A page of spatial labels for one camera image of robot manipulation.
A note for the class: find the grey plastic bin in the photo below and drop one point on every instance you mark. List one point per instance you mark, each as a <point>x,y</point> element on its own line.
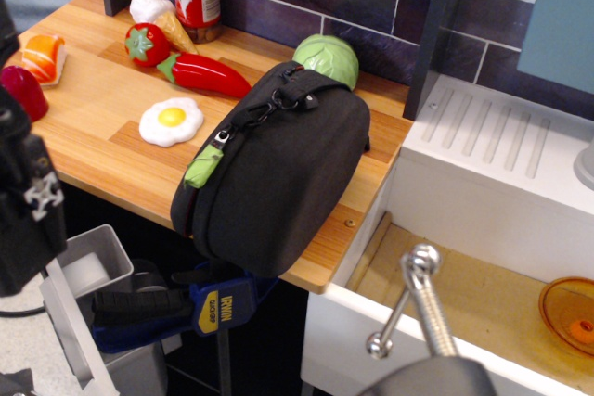
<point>95,261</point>

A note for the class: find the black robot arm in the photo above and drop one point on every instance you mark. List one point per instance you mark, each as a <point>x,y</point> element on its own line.
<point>33,231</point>

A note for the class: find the metal screw clamp handle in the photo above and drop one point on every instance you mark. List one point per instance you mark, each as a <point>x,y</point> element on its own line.
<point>418,267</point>

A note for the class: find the green taped zipper pull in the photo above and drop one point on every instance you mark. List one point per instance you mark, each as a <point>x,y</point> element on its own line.
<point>201,168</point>

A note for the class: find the black zipper case bag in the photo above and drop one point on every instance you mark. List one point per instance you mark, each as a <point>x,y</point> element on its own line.
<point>291,147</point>

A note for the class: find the white toy sink unit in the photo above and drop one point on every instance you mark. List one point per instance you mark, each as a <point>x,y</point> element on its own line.
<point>489,180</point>

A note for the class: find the red toy strawberry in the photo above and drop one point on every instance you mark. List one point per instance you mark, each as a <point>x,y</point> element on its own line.
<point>146,45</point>

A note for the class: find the light blue cabinet panel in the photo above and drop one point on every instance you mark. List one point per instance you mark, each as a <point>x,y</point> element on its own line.
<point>558,45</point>

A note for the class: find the dark red toy piece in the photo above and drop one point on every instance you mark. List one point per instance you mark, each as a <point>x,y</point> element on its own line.
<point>25,88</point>

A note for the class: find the toy ice cream cone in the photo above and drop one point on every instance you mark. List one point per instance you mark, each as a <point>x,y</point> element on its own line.
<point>162,13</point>

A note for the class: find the toy salmon sushi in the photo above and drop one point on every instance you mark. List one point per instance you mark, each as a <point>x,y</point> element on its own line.
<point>44,56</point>

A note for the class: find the orange plastic bowl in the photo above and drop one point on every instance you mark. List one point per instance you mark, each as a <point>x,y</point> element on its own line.
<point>566,308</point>

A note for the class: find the red toy chili pepper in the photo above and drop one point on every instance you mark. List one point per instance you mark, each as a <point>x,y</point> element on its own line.
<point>194,71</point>

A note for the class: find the dark grey shelf post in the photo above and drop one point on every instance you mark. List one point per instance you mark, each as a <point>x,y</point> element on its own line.
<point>432,54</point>

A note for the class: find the grey faucet base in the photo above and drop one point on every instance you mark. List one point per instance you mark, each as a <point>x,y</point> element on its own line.
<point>584,166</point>

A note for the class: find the green toy cabbage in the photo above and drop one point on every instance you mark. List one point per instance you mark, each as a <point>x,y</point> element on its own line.
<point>330,56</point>

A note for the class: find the blue Irwin quick-grip clamp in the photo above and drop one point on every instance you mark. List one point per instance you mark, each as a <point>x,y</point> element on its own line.
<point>206,305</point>

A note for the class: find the toy fried egg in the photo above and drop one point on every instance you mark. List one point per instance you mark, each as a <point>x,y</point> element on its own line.
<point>171,122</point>

